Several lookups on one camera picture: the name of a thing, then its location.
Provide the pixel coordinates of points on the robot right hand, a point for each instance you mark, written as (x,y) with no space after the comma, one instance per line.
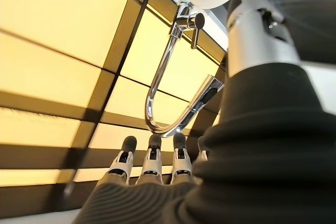
(262,169)

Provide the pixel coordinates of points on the chrome gooseneck kitchen faucet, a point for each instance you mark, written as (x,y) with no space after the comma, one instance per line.
(162,69)

